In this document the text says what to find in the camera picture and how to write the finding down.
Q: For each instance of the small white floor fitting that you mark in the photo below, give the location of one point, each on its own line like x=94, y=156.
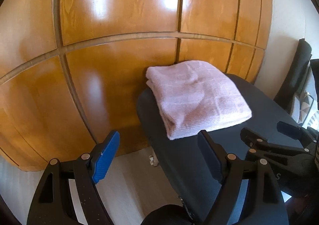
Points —
x=153, y=161

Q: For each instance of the tiger print cushion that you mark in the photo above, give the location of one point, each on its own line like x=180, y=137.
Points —
x=307, y=108

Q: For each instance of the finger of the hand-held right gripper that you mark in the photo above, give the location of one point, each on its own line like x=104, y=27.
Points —
x=290, y=129
x=256, y=139

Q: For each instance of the black rolled mat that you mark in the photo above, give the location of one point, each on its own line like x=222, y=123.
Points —
x=294, y=75

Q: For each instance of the wooden wardrobe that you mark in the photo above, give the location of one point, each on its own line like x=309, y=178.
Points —
x=112, y=53

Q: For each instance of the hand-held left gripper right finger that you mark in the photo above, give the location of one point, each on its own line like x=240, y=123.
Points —
x=210, y=157

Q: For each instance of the person's dark trouser leg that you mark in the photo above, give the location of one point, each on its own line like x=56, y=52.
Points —
x=167, y=215

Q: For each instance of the pink knit sweater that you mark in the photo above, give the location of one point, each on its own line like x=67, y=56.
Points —
x=194, y=95

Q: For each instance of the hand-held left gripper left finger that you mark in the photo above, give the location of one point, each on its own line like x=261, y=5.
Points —
x=107, y=157

